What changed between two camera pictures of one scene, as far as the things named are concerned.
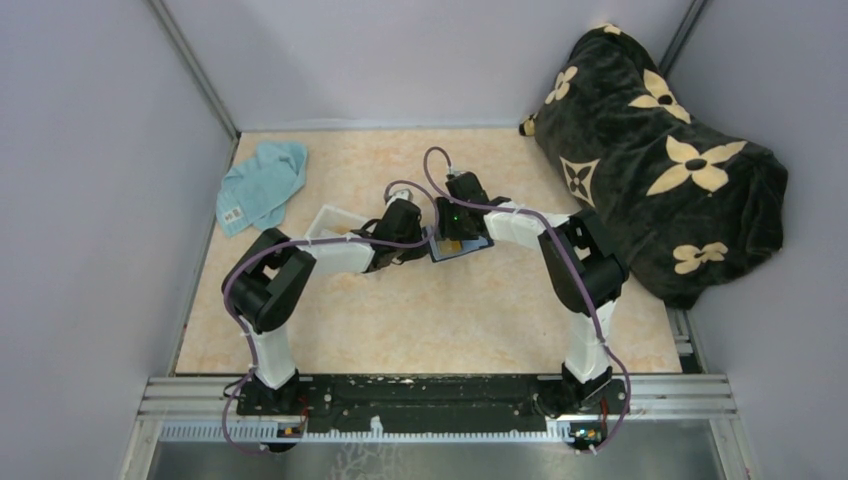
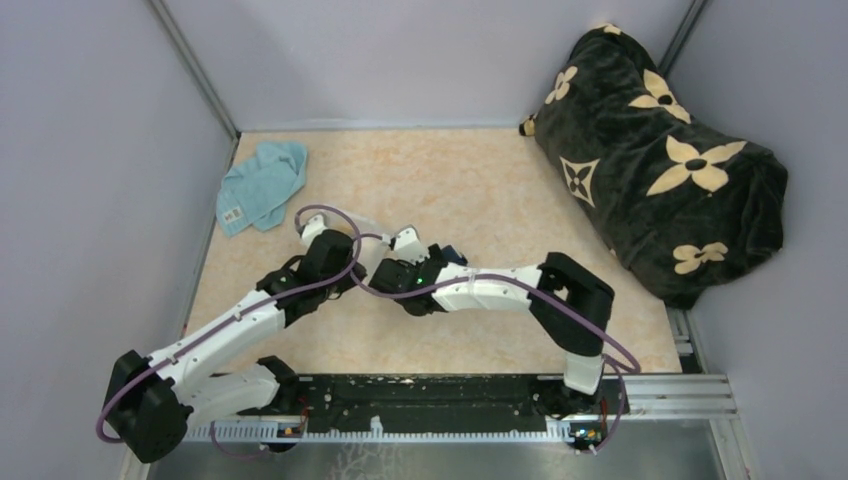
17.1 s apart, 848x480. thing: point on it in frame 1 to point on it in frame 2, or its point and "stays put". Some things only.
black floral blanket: (688, 213) stays put
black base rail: (426, 404) stays put
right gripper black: (445, 208) to (435, 253)
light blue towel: (255, 193) stays put
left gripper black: (419, 251) to (347, 280)
